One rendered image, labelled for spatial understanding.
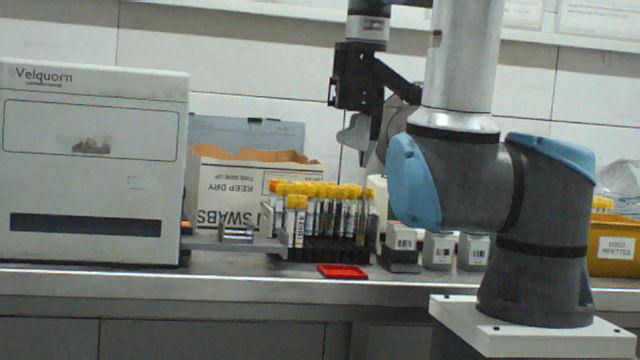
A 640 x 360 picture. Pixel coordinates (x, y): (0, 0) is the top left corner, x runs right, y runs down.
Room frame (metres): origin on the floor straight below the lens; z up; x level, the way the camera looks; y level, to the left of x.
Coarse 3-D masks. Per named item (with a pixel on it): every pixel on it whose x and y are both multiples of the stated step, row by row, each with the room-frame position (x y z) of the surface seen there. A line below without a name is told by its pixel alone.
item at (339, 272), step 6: (324, 270) 1.38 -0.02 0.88; (330, 270) 1.41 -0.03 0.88; (336, 270) 1.41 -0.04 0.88; (342, 270) 1.42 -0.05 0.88; (348, 270) 1.42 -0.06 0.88; (354, 270) 1.43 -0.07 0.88; (360, 270) 1.40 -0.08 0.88; (330, 276) 1.36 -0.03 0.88; (336, 276) 1.36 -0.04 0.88; (342, 276) 1.36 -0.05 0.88; (348, 276) 1.36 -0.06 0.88; (354, 276) 1.37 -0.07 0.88; (360, 276) 1.37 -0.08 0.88; (366, 276) 1.37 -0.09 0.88
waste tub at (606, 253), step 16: (592, 224) 1.55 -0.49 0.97; (608, 224) 1.56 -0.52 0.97; (624, 224) 1.56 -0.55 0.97; (592, 240) 1.55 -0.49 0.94; (608, 240) 1.56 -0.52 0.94; (624, 240) 1.56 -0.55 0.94; (592, 256) 1.55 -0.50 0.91; (608, 256) 1.56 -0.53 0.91; (624, 256) 1.56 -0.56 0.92; (592, 272) 1.55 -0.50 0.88; (608, 272) 1.56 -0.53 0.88; (624, 272) 1.56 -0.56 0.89
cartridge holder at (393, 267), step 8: (384, 248) 1.49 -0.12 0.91; (376, 256) 1.53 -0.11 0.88; (384, 256) 1.49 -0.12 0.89; (392, 256) 1.46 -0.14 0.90; (400, 256) 1.46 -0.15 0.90; (408, 256) 1.47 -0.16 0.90; (416, 256) 1.47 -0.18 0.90; (384, 264) 1.48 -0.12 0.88; (392, 264) 1.44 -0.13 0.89; (400, 264) 1.45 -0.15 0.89; (408, 264) 1.46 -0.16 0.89; (416, 264) 1.46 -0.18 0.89; (392, 272) 1.44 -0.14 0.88; (416, 272) 1.45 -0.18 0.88
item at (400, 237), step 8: (392, 224) 1.48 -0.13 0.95; (400, 224) 1.48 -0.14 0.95; (392, 232) 1.48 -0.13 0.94; (400, 232) 1.47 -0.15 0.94; (408, 232) 1.47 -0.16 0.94; (416, 232) 1.47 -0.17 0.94; (392, 240) 1.47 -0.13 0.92; (400, 240) 1.47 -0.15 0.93; (408, 240) 1.47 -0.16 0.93; (392, 248) 1.47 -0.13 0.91; (400, 248) 1.47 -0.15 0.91; (408, 248) 1.47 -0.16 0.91
